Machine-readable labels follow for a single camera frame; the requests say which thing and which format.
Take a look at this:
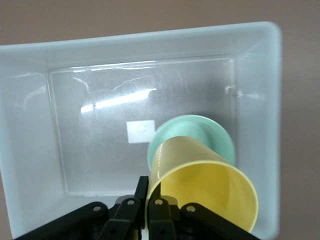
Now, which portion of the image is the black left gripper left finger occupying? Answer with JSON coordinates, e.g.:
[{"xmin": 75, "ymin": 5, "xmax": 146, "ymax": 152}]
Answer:
[{"xmin": 14, "ymin": 175, "xmax": 150, "ymax": 240}]

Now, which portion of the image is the mint green bowl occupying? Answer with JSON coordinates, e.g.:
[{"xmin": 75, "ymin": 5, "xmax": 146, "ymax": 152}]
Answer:
[{"xmin": 146, "ymin": 114, "xmax": 236, "ymax": 176}]

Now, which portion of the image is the yellow plastic cup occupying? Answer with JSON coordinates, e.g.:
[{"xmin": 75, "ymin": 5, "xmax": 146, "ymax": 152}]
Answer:
[{"xmin": 142, "ymin": 135, "xmax": 259, "ymax": 240}]

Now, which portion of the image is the white square sticker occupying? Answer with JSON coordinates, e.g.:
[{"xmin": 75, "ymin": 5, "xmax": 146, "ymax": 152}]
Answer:
[{"xmin": 125, "ymin": 119, "xmax": 157, "ymax": 144}]

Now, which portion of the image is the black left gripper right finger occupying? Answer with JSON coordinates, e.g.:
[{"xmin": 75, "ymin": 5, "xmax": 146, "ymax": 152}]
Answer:
[{"xmin": 148, "ymin": 184, "xmax": 262, "ymax": 240}]

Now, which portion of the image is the clear plastic box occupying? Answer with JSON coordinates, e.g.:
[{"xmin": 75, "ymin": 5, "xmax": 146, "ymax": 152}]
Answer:
[{"xmin": 0, "ymin": 21, "xmax": 284, "ymax": 240}]

